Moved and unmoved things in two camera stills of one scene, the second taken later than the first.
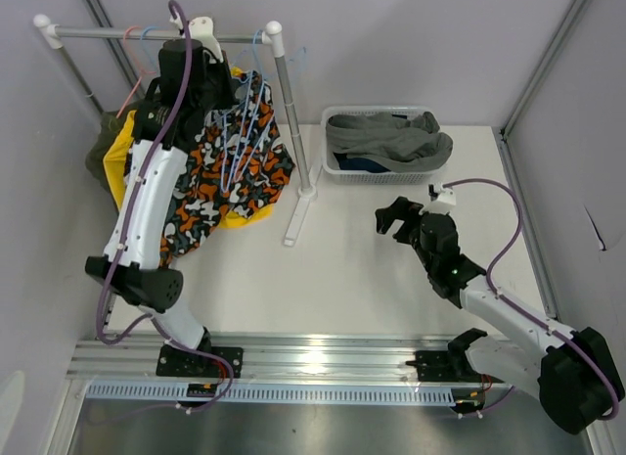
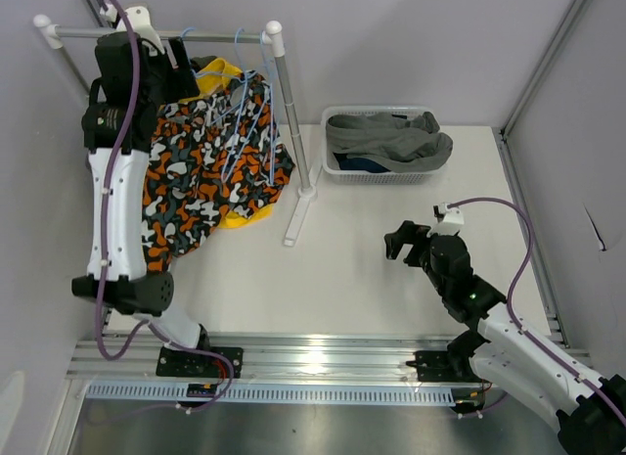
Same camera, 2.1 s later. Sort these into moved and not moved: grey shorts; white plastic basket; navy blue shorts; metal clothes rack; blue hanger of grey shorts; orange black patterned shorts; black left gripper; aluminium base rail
Moved: black left gripper; blue hanger of grey shorts
Not moved: grey shorts; white plastic basket; metal clothes rack; aluminium base rail; navy blue shorts; orange black patterned shorts
